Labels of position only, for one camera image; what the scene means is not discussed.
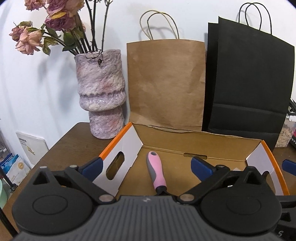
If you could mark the dried pink rose bouquet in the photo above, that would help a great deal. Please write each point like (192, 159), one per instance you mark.
(62, 26)

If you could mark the clear container with seeds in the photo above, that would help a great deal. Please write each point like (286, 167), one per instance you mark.
(288, 128)

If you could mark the dark red box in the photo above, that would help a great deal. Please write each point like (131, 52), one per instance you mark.
(293, 140)

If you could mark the pink textured ceramic vase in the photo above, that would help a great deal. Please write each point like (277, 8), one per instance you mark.
(101, 89)

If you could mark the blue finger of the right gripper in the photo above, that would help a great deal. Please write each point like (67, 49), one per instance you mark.
(289, 166)

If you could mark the black paper bag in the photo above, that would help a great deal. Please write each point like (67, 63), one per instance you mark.
(248, 81)

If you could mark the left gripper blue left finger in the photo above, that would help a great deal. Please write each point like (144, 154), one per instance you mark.
(82, 179)

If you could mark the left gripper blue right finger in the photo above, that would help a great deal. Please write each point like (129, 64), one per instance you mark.
(211, 178)

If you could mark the red cardboard pumpkin box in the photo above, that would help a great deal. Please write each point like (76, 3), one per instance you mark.
(124, 159)

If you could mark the pink handled pet brush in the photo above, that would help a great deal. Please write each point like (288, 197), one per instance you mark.
(155, 169)

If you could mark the brown paper bag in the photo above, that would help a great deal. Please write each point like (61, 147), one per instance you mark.
(166, 81)

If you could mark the white booklet against wall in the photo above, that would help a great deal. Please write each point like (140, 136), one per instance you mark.
(34, 147)

